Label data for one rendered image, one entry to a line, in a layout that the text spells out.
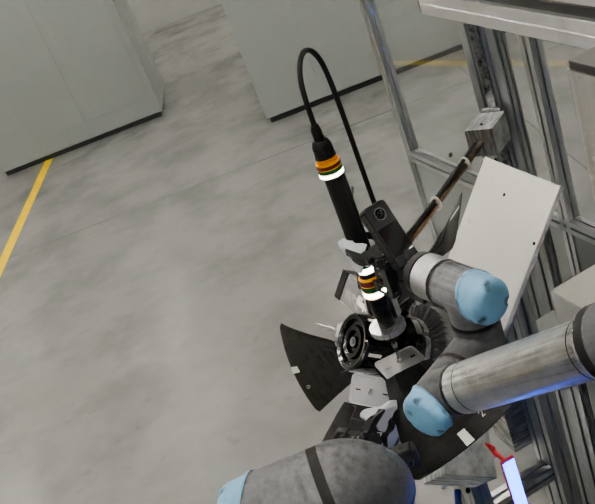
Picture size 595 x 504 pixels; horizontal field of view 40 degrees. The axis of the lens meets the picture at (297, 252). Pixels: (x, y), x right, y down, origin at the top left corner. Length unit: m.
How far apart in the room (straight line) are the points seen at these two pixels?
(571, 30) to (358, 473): 0.66
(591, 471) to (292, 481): 1.81
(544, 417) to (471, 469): 0.41
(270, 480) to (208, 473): 2.48
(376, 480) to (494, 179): 0.96
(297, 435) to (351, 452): 2.43
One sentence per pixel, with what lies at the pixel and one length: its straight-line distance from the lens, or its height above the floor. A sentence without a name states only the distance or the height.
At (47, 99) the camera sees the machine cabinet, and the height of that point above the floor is 0.58.
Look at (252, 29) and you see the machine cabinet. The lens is 6.82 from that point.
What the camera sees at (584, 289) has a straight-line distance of 2.06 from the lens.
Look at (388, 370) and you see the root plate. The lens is 1.60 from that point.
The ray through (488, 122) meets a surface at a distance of 1.96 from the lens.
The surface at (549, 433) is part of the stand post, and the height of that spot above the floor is 0.71.
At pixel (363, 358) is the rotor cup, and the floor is 1.21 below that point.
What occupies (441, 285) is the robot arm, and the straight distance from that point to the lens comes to 1.25.
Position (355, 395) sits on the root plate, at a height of 1.12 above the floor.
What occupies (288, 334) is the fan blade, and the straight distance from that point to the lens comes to 1.93.
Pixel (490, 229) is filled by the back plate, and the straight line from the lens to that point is 1.81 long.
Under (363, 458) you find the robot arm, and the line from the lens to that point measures 1.03.
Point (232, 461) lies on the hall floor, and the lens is 3.50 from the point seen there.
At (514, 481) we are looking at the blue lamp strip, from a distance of 1.40.
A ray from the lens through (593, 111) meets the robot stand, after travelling 0.36.
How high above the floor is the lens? 2.15
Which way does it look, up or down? 27 degrees down
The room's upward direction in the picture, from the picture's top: 22 degrees counter-clockwise
